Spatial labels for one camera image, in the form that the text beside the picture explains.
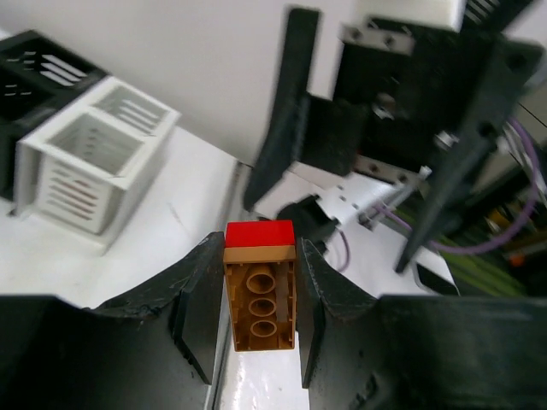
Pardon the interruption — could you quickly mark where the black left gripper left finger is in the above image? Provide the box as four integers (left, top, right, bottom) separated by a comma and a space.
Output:
1, 232, 225, 409

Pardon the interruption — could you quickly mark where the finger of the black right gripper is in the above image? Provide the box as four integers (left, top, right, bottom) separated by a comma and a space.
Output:
243, 6, 321, 210

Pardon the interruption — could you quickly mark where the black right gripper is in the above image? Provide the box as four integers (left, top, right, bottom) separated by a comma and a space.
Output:
297, 21, 544, 271

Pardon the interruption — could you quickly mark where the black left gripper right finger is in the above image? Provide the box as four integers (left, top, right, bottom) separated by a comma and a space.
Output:
296, 239, 546, 409

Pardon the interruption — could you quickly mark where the red long lego brick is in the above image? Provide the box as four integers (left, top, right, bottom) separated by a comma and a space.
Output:
225, 220, 296, 248

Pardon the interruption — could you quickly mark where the tan long lego brick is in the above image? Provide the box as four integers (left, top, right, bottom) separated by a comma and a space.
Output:
223, 245, 297, 352

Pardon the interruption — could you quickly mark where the white slotted container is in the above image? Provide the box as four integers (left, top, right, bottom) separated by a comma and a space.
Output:
14, 76, 180, 254

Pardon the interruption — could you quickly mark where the black slotted container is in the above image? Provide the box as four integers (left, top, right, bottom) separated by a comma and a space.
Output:
1, 30, 109, 201

